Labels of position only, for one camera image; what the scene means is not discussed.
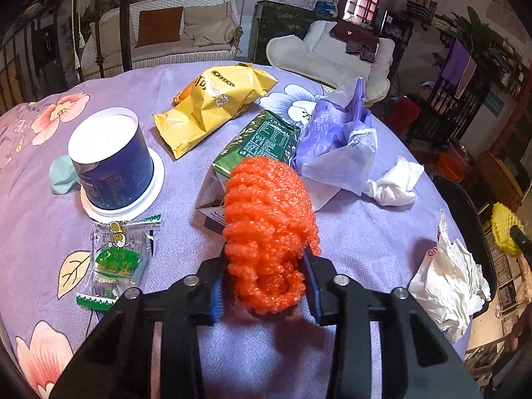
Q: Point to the green drink carton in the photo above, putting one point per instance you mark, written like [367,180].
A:
[266,135]

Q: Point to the orange foam fruit net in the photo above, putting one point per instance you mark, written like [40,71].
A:
[269,222]

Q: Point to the green clear snack wrapper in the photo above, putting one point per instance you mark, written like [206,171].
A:
[121,254]

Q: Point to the crumpled white tissue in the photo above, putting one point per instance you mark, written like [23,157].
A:
[396,187]

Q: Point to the black trash bin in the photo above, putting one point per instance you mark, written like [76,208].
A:
[465,215]

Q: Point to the white wicker sofa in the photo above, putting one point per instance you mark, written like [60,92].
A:
[209,31]

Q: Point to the yellow Oreo snack bag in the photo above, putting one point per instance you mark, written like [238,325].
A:
[213,98]

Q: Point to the white crumpled plastic wrapper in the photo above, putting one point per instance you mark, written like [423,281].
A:
[449,285]

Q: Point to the light blue cloth piece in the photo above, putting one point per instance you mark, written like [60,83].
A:
[62,175]

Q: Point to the blue paper cup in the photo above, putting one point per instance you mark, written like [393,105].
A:
[120,175]

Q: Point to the purple hanging towel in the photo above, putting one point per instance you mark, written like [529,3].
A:
[459,68]

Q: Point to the white padded lounge chair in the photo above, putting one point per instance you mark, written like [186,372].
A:
[324,59]

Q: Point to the green patterned cabinet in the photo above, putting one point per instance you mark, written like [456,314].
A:
[271,20]

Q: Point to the orange brown cushion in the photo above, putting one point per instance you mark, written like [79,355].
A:
[159,26]

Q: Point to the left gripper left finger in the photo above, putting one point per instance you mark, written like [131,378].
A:
[115,360]

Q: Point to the purple plastic bag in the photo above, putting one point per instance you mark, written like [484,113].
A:
[338,145]

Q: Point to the yellow foam fruit net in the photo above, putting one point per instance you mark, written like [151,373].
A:
[502,220]

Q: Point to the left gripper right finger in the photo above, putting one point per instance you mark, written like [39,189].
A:
[384,344]

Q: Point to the dark red folded cloth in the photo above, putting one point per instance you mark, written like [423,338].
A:
[358,42]

